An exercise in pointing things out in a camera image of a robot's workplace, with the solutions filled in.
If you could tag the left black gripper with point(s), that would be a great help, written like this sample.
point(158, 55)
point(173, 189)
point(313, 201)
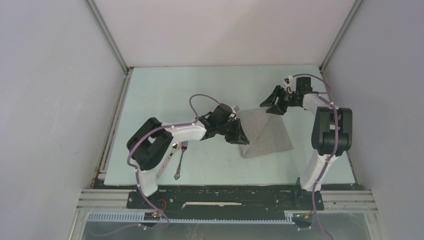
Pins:
point(238, 136)

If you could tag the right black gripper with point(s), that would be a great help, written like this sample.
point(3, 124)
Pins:
point(277, 109)

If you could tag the grey cloth napkin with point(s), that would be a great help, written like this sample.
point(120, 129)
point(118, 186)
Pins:
point(267, 134)

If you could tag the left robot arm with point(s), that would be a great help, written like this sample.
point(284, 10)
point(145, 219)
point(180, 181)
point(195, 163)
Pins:
point(148, 146)

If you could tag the iridescent fork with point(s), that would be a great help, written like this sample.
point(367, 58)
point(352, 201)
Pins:
point(184, 147)

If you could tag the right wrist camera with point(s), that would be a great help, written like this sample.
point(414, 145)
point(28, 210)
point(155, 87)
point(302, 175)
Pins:
point(289, 83)

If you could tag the silver spoon pink handle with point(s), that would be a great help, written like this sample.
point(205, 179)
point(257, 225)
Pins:
point(175, 147)

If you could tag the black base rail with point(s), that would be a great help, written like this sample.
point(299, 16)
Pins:
point(250, 202)

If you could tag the white cable duct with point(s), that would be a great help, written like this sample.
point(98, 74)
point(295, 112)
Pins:
point(154, 217)

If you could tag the right aluminium frame post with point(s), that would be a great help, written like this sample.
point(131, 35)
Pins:
point(341, 33)

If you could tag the aluminium frame post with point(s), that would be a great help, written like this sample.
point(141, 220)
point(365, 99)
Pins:
point(106, 33)
point(341, 33)

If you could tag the left aluminium frame post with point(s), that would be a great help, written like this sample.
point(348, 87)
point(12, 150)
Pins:
point(106, 33)

